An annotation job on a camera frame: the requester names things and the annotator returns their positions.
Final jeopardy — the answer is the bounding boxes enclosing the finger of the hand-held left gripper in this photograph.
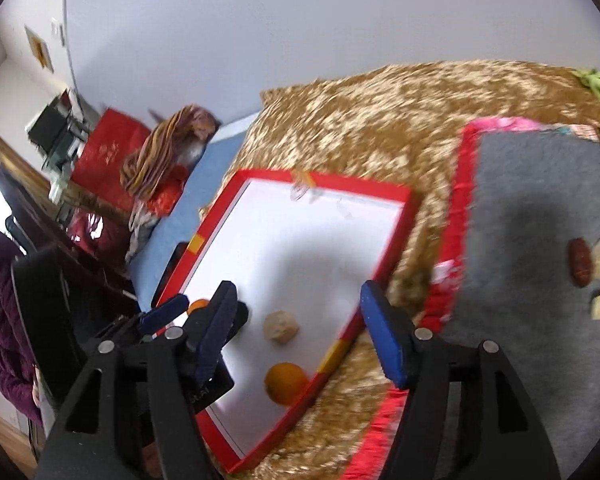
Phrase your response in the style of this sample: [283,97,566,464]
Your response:
[140,293,190,334]
[230,301,250,344]

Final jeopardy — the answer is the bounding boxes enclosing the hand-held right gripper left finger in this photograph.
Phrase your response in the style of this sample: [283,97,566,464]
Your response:
[34,280,238,480]

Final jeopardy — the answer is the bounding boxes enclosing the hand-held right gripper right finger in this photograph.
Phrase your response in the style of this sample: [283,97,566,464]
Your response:
[360,280,562,480]

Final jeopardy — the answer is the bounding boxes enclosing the red shallow box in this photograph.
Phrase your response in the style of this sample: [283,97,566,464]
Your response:
[152,169,422,476]

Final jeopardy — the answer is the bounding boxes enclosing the dark red date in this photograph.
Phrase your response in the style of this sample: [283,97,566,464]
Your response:
[567,238,595,288]

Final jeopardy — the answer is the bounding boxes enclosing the black phone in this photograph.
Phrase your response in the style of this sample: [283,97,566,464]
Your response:
[151,241,191,311]

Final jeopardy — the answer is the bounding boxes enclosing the purple quilted jacket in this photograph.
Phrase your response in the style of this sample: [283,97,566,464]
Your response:
[0,224,43,428]

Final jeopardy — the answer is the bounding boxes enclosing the dark red cloth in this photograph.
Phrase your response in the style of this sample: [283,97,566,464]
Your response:
[67,210,131,262]

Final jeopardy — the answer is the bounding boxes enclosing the dark wooden desk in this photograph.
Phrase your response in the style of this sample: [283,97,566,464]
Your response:
[0,160,137,313]

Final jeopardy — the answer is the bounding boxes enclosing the small red bag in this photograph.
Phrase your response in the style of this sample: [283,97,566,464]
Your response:
[145,165,188,218]

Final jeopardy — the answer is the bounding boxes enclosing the blue bedsheet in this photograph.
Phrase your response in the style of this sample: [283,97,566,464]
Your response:
[127,112,262,311]

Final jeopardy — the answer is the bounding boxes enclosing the red gift bag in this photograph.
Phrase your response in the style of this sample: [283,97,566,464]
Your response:
[70,107,153,212]

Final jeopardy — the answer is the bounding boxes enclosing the striped brown orange cloth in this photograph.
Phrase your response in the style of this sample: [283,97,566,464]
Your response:
[120,104,219,202]

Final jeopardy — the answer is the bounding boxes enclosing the cluttered black shelf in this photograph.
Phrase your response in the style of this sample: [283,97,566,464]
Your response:
[26,89,90,173]

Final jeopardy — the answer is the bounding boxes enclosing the grey mat with red fringe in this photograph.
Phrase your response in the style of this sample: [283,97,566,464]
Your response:
[340,116,600,480]

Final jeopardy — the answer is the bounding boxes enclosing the golden brown blanket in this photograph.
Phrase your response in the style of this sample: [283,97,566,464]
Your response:
[200,60,600,480]

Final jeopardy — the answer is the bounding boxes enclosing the wall picture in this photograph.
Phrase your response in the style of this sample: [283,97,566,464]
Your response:
[25,25,55,73]

